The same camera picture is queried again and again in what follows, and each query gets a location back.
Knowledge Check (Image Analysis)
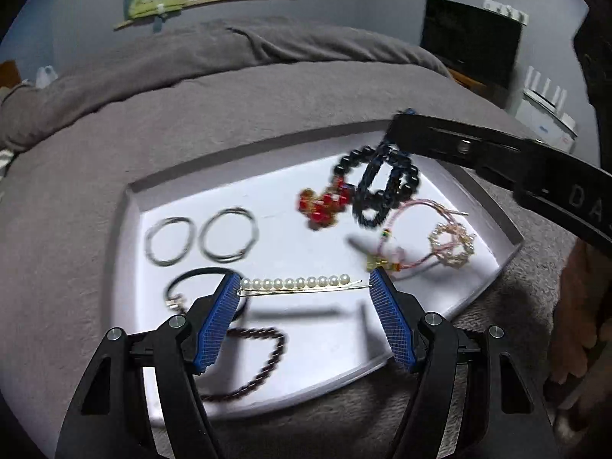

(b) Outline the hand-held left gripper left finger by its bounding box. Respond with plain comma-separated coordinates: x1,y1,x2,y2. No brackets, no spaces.
55,272,242,459

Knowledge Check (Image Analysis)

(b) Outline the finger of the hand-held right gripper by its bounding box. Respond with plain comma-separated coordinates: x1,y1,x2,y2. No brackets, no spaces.
386,112,612,249

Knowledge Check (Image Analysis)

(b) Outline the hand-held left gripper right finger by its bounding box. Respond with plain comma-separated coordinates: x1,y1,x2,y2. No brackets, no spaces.
369,268,560,459

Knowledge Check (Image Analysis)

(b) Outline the pink string bracelet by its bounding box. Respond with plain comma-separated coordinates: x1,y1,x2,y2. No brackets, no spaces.
366,199,472,273

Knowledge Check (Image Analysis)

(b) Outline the black cord hair tie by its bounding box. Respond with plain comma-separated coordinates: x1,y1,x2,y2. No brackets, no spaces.
164,267,247,319

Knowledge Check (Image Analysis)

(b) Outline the small dark bead bracelet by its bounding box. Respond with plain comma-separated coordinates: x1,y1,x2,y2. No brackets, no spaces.
198,325,288,403

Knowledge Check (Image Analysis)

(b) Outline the silver grey ring hair tie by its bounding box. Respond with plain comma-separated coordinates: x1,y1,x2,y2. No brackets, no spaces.
198,207,260,264

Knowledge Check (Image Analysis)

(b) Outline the pearl bead bracelet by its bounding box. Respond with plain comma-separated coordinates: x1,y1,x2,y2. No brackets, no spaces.
428,222,477,269

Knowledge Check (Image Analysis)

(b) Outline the pearl hair pin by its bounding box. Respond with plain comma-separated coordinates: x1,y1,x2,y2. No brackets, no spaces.
236,273,374,298

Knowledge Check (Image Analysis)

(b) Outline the grey shallow cardboard box tray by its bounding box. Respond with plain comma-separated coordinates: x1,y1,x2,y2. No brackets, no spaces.
111,117,524,422

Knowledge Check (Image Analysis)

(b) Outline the dark blue bead bracelet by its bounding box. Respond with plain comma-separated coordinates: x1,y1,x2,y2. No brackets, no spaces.
352,143,412,228

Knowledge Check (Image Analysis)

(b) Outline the red bead bracelet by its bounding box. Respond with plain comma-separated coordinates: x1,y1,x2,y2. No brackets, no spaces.
299,177,355,231

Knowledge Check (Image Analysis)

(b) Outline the person's right hand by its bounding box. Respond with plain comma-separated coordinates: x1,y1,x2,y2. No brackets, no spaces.
547,238,604,395

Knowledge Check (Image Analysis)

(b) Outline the white router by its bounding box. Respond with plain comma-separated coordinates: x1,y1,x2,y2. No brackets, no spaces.
522,67,579,130

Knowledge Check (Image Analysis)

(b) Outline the white box appliance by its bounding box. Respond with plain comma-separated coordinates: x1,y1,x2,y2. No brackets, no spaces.
514,98,577,154

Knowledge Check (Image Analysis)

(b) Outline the wooden television stand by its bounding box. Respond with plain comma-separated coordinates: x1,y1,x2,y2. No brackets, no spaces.
447,68,510,109

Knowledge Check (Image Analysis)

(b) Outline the black television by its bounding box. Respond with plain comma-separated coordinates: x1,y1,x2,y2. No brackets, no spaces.
421,0,523,90

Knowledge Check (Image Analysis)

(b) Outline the grey bed blanket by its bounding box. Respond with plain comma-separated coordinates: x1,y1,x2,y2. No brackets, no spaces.
0,69,612,459

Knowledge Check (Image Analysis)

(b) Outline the grey folded comforter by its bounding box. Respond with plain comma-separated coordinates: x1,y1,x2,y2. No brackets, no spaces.
0,18,453,152

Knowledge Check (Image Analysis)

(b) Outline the striped pillow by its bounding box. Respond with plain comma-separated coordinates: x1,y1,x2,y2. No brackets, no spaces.
0,148,15,202

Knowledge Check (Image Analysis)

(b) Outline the white plastic bag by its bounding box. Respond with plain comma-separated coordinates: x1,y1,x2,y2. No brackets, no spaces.
34,64,59,90

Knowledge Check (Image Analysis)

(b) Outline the wooden window shelf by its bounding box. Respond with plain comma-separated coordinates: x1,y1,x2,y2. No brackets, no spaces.
113,0,297,32

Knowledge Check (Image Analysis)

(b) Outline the green cloth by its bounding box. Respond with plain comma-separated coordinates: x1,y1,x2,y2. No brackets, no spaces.
127,0,187,20

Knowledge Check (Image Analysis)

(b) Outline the wooden headboard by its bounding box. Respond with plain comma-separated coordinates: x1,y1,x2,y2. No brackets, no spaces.
0,60,23,90

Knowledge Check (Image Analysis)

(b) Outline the thin grey hair tie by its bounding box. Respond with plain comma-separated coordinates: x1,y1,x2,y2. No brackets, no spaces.
145,216,197,267

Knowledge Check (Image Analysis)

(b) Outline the white wall hook rack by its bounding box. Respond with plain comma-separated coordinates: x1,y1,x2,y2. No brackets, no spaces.
482,0,532,26

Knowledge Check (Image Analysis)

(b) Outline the large black bead bracelet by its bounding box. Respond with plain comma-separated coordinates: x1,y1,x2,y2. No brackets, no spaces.
332,143,422,207

